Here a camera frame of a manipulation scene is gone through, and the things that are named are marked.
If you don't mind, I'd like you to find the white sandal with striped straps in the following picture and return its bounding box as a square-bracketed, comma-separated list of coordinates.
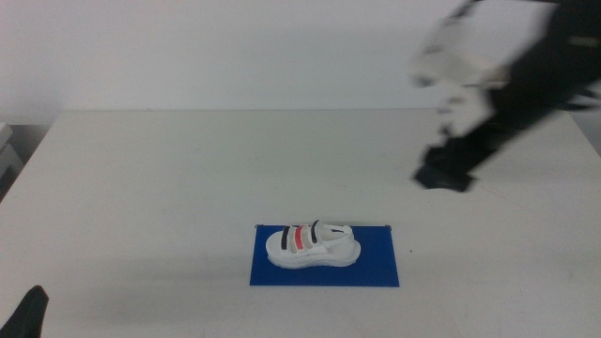
[265, 219, 362, 270]

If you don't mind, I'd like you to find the blue rectangular mat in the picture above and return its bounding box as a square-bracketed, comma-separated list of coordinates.
[249, 224, 401, 288]

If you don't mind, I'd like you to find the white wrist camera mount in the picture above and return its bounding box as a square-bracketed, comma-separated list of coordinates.
[409, 0, 514, 138]

